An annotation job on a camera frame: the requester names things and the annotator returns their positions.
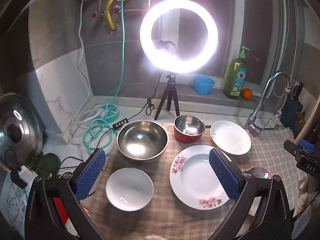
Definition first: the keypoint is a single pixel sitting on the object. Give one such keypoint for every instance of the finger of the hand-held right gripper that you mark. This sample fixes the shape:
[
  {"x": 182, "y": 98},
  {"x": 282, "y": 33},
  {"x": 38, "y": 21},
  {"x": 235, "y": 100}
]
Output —
[{"x": 291, "y": 147}]

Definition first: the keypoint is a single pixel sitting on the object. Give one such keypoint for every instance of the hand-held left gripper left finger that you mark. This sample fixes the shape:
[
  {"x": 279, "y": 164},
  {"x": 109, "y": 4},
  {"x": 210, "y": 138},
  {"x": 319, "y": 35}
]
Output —
[{"x": 91, "y": 172}]

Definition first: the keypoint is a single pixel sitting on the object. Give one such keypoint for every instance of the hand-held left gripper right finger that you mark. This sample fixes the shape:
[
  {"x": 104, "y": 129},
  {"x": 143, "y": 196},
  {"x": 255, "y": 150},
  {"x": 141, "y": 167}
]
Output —
[{"x": 225, "y": 175}]

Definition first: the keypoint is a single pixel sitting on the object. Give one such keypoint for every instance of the white ceramic bowl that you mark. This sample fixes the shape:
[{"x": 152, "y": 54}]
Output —
[{"x": 129, "y": 188}]

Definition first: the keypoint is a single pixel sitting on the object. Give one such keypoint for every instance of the large stainless steel bowl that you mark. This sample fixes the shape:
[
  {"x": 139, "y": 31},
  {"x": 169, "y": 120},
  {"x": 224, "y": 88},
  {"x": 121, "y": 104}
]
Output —
[{"x": 142, "y": 140}]

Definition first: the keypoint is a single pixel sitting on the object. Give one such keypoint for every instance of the beige crumpled cloth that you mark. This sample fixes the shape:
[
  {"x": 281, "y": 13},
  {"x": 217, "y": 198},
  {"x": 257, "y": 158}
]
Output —
[{"x": 303, "y": 190}]

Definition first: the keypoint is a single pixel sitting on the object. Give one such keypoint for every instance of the large floral white plate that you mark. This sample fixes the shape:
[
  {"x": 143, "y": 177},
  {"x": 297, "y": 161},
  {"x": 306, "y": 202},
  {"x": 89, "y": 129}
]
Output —
[{"x": 195, "y": 175}]

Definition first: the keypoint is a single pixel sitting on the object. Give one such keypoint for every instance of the small floral dish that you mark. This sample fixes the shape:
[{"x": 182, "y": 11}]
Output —
[{"x": 260, "y": 172}]

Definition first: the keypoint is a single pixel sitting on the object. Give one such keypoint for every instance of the white deep plate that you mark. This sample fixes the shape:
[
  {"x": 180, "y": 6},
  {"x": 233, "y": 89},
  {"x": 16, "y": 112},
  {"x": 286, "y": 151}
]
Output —
[{"x": 231, "y": 137}]

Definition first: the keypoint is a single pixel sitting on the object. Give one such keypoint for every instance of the dark green object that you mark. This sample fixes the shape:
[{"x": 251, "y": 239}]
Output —
[{"x": 48, "y": 163}]

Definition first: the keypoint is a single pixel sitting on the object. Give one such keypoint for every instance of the chrome kitchen faucet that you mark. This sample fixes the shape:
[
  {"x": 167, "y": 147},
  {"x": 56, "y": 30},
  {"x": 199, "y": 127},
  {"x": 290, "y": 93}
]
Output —
[{"x": 257, "y": 120}]

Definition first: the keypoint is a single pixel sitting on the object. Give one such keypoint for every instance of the red box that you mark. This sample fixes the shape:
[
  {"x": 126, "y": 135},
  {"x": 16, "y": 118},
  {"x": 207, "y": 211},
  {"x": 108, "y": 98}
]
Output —
[{"x": 61, "y": 210}]

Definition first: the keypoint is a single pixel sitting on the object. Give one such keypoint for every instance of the red steel-lined bowl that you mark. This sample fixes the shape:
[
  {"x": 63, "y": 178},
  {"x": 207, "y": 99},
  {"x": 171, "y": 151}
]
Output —
[{"x": 189, "y": 128}]

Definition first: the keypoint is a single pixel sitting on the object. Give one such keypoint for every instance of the orange fruit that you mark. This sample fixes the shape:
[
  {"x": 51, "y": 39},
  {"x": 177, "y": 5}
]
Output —
[{"x": 247, "y": 93}]

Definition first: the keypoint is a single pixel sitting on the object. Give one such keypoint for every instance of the checkered beige table cloth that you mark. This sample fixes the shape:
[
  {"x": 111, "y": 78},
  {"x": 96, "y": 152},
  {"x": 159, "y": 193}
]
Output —
[{"x": 162, "y": 217}]

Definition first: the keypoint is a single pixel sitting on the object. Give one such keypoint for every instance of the steel pot lid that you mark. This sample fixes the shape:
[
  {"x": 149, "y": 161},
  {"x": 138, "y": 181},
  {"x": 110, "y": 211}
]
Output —
[{"x": 20, "y": 122}]

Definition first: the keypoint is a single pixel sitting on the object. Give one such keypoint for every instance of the green dish soap bottle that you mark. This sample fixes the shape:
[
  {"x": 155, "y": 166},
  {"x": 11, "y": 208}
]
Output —
[{"x": 236, "y": 80}]

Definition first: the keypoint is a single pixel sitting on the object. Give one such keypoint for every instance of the blue fluted cup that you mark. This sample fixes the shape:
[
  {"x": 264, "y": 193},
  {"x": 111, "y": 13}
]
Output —
[{"x": 203, "y": 85}]

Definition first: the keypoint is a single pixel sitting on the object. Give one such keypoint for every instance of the black mini tripod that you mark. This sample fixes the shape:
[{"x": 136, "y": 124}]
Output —
[{"x": 171, "y": 90}]

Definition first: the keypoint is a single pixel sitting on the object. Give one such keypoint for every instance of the red-capped water valve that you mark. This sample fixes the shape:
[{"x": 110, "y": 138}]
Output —
[
  {"x": 117, "y": 9},
  {"x": 96, "y": 15}
]

